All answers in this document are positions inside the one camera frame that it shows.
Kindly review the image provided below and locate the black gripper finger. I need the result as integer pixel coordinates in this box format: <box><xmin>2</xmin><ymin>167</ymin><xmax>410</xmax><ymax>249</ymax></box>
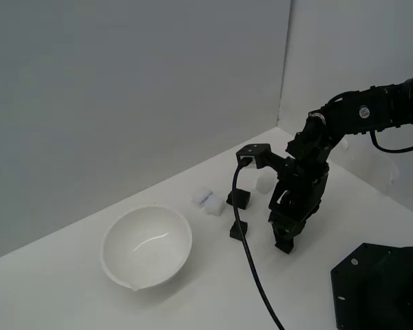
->
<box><xmin>286</xmin><ymin>226</ymin><xmax>299</xmax><ymax>248</ymax></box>
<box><xmin>271</xmin><ymin>219</ymin><xmax>286</xmax><ymax>245</ymax></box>

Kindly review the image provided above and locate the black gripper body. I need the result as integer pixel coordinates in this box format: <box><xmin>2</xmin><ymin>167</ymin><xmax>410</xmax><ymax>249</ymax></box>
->
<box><xmin>267</xmin><ymin>157</ymin><xmax>330</xmax><ymax>238</ymax></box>

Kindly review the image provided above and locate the black foam cube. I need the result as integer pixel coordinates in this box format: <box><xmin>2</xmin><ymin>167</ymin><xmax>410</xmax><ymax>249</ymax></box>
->
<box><xmin>229</xmin><ymin>221</ymin><xmax>248</xmax><ymax>241</ymax></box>
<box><xmin>274</xmin><ymin>240</ymin><xmax>295</xmax><ymax>255</ymax></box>
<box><xmin>226</xmin><ymin>188</ymin><xmax>252</xmax><ymax>210</ymax></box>

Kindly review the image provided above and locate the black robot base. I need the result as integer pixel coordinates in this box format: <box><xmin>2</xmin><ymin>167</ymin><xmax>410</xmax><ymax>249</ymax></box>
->
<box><xmin>330</xmin><ymin>242</ymin><xmax>413</xmax><ymax>330</ymax></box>

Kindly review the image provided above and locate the white bowl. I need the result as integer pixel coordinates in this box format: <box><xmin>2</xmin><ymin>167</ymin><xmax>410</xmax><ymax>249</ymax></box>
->
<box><xmin>100</xmin><ymin>205</ymin><xmax>193</xmax><ymax>292</ymax></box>

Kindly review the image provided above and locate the white foam cube blue print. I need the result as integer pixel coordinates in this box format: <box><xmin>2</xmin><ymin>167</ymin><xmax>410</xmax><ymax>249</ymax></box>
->
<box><xmin>191</xmin><ymin>186</ymin><xmax>214</xmax><ymax>208</ymax></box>

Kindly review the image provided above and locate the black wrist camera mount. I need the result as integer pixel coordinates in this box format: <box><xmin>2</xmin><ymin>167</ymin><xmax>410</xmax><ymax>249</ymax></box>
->
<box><xmin>235</xmin><ymin>143</ymin><xmax>288</xmax><ymax>173</ymax></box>

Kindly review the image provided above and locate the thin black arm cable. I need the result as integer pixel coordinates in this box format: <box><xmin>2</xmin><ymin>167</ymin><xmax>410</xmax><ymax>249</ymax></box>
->
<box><xmin>370</xmin><ymin>126</ymin><xmax>413</xmax><ymax>154</ymax></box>

